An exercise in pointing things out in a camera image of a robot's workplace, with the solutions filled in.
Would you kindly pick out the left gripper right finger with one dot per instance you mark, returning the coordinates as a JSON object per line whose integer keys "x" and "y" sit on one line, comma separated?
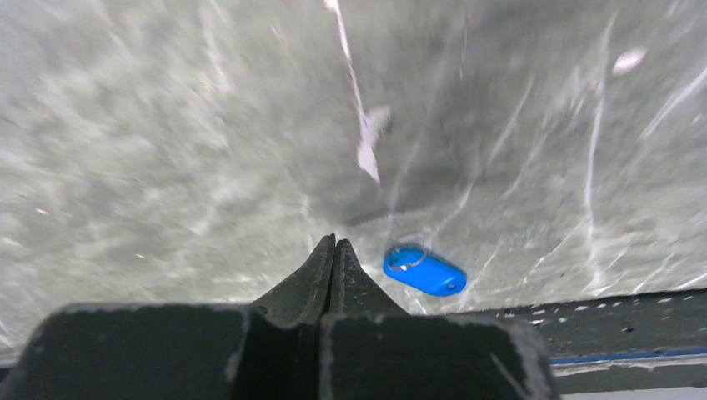
{"x": 392, "y": 355}

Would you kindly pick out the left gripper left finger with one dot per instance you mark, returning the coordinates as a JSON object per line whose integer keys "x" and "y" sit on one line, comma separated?
{"x": 266, "y": 349}

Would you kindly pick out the blue key tag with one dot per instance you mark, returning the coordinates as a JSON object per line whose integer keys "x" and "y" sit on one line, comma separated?
{"x": 421, "y": 269}

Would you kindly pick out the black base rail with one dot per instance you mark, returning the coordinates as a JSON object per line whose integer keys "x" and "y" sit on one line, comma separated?
{"x": 620, "y": 344}

